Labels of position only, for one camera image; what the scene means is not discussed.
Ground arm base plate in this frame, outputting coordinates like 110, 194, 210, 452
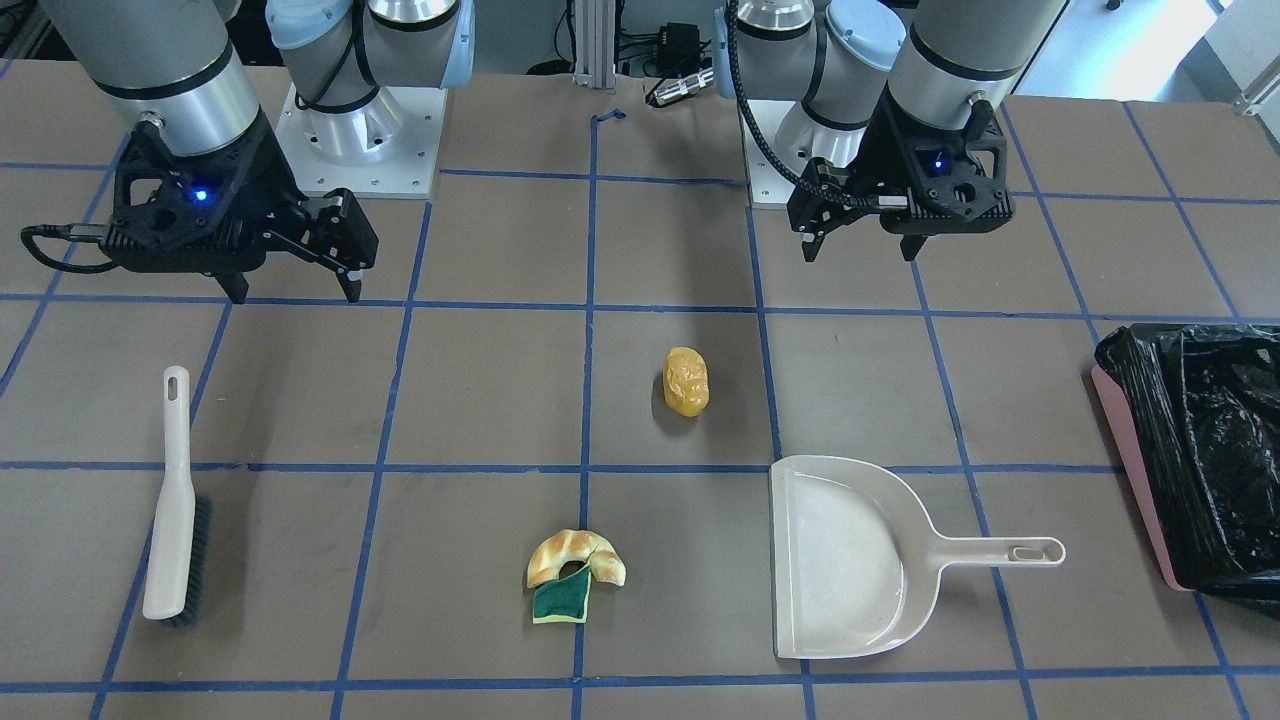
276, 87, 449, 200
740, 97, 913, 213

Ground silver metal connector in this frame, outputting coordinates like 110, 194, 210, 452
644, 68, 716, 108

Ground beige plastic dustpan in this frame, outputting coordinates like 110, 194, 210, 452
769, 455, 1066, 660

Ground green yellow sponge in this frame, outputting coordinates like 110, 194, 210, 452
531, 566, 593, 625

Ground beige hand brush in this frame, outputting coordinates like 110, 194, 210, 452
142, 365, 212, 628

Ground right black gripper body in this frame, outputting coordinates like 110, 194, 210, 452
99, 113, 378, 281

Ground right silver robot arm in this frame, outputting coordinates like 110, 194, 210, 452
20, 1, 475, 304

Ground pink bin with black bag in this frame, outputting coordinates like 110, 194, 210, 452
1091, 323, 1279, 616

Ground yellow bread roll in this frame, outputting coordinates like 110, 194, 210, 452
662, 346, 710, 418

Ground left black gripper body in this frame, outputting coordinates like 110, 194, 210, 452
788, 91, 1012, 240

